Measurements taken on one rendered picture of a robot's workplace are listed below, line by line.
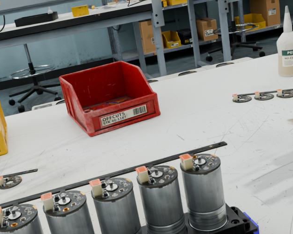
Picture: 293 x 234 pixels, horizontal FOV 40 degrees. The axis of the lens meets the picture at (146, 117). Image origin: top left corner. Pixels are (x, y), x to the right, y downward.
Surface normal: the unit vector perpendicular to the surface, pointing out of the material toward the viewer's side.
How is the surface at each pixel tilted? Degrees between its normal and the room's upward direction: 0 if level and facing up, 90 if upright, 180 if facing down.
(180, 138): 0
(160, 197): 90
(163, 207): 90
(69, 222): 90
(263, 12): 91
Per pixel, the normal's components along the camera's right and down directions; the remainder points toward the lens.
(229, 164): -0.17, -0.93
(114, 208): 0.06, 0.33
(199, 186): -0.20, 0.36
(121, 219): 0.31, 0.27
